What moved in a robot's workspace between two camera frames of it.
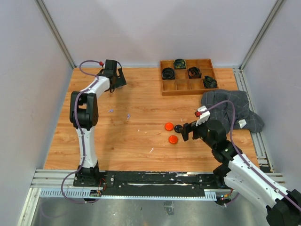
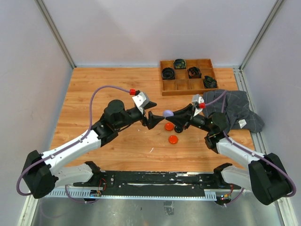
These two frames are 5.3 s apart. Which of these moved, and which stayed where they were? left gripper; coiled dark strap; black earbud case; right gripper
Moved: right gripper; left gripper
Stayed: coiled dark strap; black earbud case
